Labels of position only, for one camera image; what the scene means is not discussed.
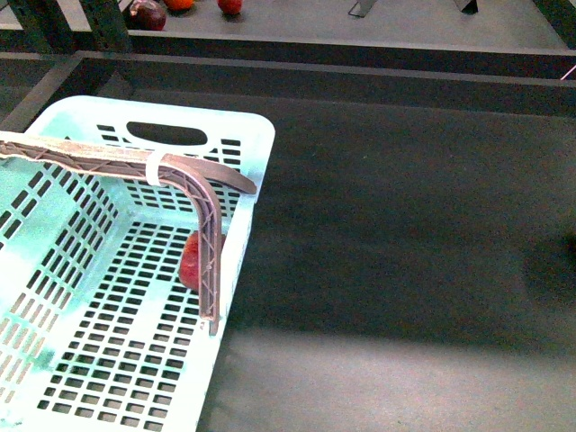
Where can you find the brown flat left gripper finger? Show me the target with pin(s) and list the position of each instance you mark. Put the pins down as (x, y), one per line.
(125, 163)

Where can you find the dark green shelf upright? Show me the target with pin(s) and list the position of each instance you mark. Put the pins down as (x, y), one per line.
(47, 30)

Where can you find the orange fruit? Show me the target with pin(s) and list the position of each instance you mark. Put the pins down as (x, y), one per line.
(178, 6)

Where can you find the brown lattice left gripper finger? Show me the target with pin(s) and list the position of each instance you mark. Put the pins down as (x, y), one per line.
(204, 199)

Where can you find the red apple on shelf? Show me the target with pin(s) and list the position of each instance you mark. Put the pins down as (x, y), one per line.
(230, 7)

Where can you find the light blue plastic basket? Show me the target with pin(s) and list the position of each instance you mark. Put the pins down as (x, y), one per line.
(97, 333)

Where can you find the grey triangular shelf divider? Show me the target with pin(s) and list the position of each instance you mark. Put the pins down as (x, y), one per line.
(361, 8)

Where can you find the dark red apple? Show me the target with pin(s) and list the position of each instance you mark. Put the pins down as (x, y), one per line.
(147, 15)

